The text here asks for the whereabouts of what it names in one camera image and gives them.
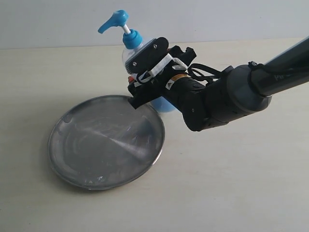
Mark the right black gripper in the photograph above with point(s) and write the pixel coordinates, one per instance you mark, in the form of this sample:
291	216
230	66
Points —
172	82

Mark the blue pump soap bottle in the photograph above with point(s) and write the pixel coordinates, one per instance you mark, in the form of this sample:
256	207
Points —
133	43

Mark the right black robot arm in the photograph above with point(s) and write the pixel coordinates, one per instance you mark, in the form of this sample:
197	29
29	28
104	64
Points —
208	98

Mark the round steel plate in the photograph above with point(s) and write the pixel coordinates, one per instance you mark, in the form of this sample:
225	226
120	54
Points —
104	143

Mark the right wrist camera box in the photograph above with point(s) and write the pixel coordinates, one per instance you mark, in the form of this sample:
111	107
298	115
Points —
148	56

